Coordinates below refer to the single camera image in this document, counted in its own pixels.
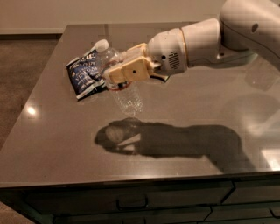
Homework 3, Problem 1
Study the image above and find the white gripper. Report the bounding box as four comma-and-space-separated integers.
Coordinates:
108, 28, 187, 84

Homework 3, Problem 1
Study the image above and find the clear plastic water bottle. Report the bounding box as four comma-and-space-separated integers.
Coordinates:
94, 39, 143, 116

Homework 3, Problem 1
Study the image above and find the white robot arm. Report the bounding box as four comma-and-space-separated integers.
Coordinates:
105, 0, 280, 83

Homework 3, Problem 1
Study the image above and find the yellow sponge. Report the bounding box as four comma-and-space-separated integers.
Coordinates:
150, 73, 170, 82

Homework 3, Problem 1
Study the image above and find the blue chip bag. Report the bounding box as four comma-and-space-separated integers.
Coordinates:
66, 47, 106, 101

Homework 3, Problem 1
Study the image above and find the dark right drawer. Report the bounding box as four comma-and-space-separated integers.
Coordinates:
224, 179, 280, 204

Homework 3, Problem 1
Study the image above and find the dark drawer with handle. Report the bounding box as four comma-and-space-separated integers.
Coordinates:
25, 181, 233, 215

